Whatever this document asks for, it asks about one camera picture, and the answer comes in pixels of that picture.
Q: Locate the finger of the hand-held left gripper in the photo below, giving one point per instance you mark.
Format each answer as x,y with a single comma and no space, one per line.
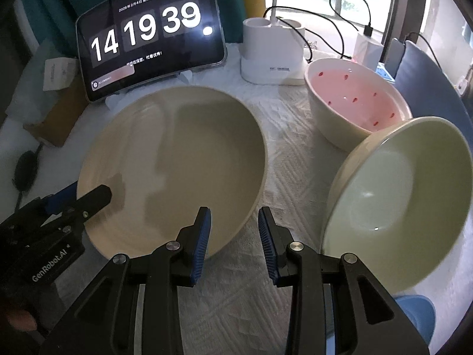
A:
61,196
96,198

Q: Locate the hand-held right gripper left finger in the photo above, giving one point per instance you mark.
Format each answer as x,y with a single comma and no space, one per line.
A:
202,244

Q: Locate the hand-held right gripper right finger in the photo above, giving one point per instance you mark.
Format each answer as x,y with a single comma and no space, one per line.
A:
266,244

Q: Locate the beige bowl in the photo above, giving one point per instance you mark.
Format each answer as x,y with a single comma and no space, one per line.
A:
184,148

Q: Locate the pale green bowl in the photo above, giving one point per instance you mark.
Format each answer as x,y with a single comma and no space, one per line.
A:
388,192

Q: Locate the dark blue bowl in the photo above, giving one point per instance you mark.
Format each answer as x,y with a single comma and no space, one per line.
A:
425,81

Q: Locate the person's left hand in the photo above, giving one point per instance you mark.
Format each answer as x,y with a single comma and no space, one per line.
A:
20,320

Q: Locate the white textured tablecloth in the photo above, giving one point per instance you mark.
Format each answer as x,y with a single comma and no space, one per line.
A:
295,177

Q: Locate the cardboard box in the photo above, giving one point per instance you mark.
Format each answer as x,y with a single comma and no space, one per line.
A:
55,118

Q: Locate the white paper card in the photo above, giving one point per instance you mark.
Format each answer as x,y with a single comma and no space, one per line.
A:
59,74

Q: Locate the light blue bowl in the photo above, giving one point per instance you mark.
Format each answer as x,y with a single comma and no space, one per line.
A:
417,314

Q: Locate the tablet with clock display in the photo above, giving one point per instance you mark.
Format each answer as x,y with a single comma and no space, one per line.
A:
147,29

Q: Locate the pink red-dotted bowl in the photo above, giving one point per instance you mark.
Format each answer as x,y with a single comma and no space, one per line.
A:
351,88

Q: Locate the teal curtain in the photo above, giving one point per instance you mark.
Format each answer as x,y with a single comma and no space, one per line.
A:
44,7

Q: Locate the white charger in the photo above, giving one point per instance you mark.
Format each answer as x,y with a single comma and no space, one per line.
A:
367,50

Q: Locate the black charger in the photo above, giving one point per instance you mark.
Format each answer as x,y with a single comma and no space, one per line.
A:
392,57

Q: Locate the yellow curtain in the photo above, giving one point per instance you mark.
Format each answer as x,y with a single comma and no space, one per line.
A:
255,0

